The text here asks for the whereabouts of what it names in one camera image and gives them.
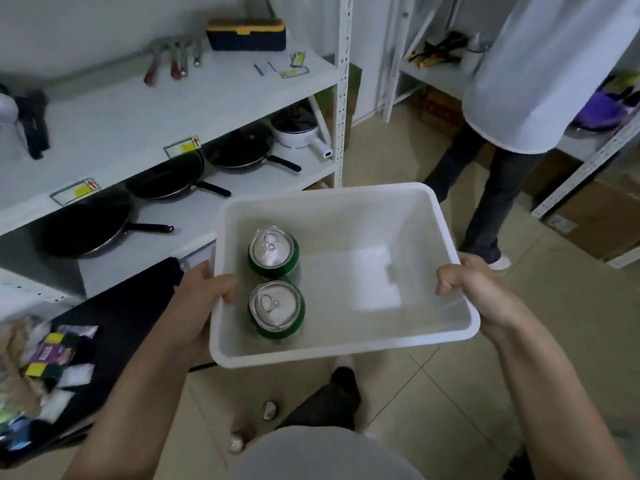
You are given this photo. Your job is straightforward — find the person's left hand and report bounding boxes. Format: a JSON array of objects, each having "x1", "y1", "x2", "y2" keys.
[{"x1": 158, "y1": 260, "x2": 239, "y2": 371}]

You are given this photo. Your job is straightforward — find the person's right hand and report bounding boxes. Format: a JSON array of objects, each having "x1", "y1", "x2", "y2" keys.
[{"x1": 435, "y1": 252, "x2": 540, "y2": 346}]

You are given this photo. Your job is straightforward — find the white plastic tub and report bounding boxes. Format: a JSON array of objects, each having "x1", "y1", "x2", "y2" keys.
[{"x1": 209, "y1": 182, "x2": 482, "y2": 370}]

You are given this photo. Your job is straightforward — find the person's left forearm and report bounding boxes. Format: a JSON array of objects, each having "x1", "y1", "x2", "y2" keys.
[{"x1": 62, "y1": 315, "x2": 212, "y2": 480}]

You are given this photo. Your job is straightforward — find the person's right forearm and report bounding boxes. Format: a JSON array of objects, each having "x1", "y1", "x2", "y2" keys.
[{"x1": 481, "y1": 306, "x2": 637, "y2": 480}]

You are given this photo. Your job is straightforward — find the green drink can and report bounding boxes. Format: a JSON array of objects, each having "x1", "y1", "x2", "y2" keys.
[
  {"x1": 247, "y1": 280, "x2": 307, "y2": 340},
  {"x1": 247, "y1": 226, "x2": 302, "y2": 283}
]

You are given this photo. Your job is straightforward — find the black table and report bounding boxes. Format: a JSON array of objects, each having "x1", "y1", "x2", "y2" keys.
[{"x1": 0, "y1": 257, "x2": 217, "y2": 465}]

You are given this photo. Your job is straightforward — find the black frying pan with lid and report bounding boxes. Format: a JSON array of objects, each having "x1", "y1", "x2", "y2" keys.
[{"x1": 205, "y1": 126, "x2": 302, "y2": 173}]

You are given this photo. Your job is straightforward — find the green and yellow price label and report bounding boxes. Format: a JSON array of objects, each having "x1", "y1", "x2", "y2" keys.
[
  {"x1": 50, "y1": 178, "x2": 101, "y2": 206},
  {"x1": 164, "y1": 136, "x2": 202, "y2": 159}
]

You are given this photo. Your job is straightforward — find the large black frying pan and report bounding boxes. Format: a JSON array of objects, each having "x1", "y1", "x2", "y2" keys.
[{"x1": 37, "y1": 192, "x2": 175, "y2": 259}]

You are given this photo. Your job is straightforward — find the person's black trousers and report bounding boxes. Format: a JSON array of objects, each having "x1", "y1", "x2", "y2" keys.
[{"x1": 277, "y1": 367, "x2": 362, "y2": 435}]

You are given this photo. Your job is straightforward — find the large brown cardboard box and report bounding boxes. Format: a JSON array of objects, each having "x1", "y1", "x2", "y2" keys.
[{"x1": 542, "y1": 177, "x2": 640, "y2": 260}]

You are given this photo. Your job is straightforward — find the red printed cardboard box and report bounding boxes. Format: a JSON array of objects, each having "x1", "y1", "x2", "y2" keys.
[{"x1": 419, "y1": 87, "x2": 466, "y2": 138}]

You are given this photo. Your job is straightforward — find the white plastic packets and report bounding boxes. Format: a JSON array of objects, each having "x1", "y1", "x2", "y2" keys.
[{"x1": 40, "y1": 364, "x2": 96, "y2": 420}]

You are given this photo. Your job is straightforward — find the pack of colourful sponges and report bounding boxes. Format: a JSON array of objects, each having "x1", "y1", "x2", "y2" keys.
[{"x1": 22, "y1": 325, "x2": 98, "y2": 380}]

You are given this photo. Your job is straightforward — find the white metal rack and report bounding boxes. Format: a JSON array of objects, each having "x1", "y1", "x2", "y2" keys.
[{"x1": 382, "y1": 0, "x2": 640, "y2": 269}]

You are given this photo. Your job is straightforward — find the white metal shelf unit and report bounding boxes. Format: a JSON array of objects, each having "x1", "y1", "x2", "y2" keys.
[{"x1": 0, "y1": 0, "x2": 356, "y2": 315}]

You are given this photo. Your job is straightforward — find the person's grey shirt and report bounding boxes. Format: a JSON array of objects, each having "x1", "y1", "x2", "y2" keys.
[{"x1": 225, "y1": 426, "x2": 431, "y2": 480}]

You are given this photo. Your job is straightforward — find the green cardboard box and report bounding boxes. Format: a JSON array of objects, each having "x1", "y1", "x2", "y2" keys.
[{"x1": 315, "y1": 65, "x2": 362, "y2": 126}]

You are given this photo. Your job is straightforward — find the purple pan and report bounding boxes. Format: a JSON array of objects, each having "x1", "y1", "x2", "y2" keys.
[{"x1": 572, "y1": 92, "x2": 633, "y2": 131}]

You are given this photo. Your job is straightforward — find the yellow and black hand tools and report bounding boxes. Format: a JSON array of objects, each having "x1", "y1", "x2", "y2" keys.
[{"x1": 407, "y1": 31, "x2": 468, "y2": 69}]

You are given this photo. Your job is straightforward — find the black power tool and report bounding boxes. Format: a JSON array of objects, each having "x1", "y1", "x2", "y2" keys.
[{"x1": 14, "y1": 90, "x2": 51, "y2": 160}]

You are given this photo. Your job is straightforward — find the blue and yellow toolbox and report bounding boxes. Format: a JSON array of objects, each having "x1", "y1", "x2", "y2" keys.
[{"x1": 206, "y1": 17, "x2": 288, "y2": 52}]

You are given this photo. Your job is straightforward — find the white pot with handle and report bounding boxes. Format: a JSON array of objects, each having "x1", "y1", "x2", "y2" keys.
[{"x1": 271, "y1": 107, "x2": 332, "y2": 161}]

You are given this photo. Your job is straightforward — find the red handled pliers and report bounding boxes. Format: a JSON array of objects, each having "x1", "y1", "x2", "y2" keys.
[{"x1": 144, "y1": 42, "x2": 168, "y2": 86}]

